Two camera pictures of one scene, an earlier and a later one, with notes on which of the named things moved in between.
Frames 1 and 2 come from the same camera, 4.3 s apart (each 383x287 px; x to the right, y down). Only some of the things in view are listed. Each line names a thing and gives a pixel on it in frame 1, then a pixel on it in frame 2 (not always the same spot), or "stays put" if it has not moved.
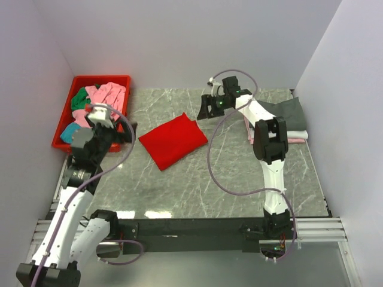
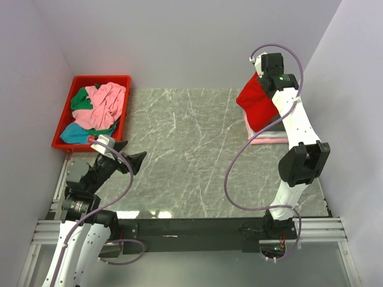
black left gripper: (125, 135) → (135, 159)
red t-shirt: (172, 140) → (259, 108)
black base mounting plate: (197, 235) stays put
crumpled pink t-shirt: (110, 95) stays put
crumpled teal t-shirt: (68, 132) stays put
